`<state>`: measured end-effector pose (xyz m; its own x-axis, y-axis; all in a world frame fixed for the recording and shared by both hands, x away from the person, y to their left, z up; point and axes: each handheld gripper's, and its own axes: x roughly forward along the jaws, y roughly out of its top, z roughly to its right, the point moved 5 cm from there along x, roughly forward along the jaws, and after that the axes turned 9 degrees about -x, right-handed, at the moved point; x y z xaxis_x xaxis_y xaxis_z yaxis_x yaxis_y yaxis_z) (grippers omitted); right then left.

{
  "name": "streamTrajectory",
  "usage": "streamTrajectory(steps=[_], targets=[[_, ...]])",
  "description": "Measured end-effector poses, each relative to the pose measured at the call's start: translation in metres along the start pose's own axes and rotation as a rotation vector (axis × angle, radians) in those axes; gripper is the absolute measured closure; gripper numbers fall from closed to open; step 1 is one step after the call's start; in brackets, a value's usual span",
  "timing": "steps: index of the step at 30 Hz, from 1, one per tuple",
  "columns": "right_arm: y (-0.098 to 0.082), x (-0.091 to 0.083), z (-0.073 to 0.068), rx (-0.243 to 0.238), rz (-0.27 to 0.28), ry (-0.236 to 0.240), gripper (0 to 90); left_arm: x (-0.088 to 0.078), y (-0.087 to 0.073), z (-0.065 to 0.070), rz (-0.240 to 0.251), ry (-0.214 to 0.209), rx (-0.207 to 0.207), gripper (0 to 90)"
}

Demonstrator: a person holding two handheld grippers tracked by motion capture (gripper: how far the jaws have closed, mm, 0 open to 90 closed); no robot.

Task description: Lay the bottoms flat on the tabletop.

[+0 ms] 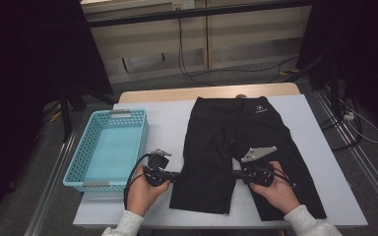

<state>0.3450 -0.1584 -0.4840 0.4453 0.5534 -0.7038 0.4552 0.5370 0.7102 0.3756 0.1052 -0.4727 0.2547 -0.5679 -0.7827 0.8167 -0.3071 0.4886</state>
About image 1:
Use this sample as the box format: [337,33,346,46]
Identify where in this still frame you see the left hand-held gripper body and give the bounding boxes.
[143,148,172,188]

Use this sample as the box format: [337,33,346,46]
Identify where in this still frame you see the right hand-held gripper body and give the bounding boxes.
[240,146,279,188]

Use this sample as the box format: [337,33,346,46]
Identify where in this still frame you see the black pants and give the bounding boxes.
[168,95,328,222]

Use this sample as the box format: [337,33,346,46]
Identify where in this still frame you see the light blue plastic basket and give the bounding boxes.
[62,108,151,193]

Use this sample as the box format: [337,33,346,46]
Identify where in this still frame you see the person's left hand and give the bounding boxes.
[126,163,171,217]

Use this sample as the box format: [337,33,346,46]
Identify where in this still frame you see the person's right hand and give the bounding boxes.
[249,159,301,216]

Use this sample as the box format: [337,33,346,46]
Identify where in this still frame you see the white table cover sheet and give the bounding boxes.
[73,93,369,229]

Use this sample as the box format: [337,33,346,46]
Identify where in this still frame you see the light wooden table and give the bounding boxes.
[118,82,301,104]

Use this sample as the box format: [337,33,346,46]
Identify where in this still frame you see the black stand legs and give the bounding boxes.
[58,83,119,144]

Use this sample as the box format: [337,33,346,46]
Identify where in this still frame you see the black tripod stand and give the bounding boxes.
[283,53,343,111]

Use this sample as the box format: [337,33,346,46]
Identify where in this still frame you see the black horizontal bar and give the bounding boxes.
[87,0,313,29]

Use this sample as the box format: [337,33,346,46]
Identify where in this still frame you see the large black curtain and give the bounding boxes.
[0,0,114,227]

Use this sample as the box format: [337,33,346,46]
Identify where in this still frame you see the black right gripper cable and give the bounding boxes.
[269,160,296,190]

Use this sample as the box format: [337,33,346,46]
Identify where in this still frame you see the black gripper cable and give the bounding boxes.
[123,152,152,210]
[269,160,296,190]

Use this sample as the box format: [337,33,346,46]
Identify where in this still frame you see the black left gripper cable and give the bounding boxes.
[123,152,152,210]

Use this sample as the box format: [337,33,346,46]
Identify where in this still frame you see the metal floor rail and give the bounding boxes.
[313,88,378,215]
[23,129,78,236]

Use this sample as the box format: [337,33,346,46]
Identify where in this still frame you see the black floor cable bundle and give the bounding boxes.
[319,94,363,152]

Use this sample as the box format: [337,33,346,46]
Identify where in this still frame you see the yellow cable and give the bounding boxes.
[49,109,63,123]

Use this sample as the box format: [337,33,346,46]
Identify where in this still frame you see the white floor cable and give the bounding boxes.
[338,97,378,145]

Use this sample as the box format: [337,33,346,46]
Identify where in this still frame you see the black hanging wall cable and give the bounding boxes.
[176,18,218,88]

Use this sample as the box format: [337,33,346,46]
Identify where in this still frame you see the white wall socket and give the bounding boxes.
[171,0,196,11]

